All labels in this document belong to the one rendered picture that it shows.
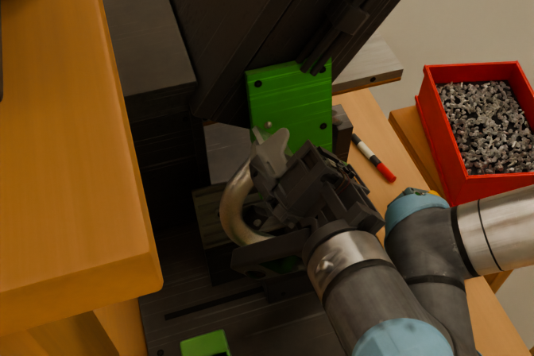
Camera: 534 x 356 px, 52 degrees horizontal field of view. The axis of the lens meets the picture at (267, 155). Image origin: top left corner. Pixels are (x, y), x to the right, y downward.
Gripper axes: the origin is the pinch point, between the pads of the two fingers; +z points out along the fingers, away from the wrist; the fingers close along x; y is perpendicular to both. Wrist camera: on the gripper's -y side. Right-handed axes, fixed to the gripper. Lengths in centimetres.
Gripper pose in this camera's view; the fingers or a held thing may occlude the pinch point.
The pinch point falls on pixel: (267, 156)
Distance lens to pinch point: 69.0
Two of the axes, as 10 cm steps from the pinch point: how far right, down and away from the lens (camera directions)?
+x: -7.3, -3.9, -5.6
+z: -2.9, -5.6, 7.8
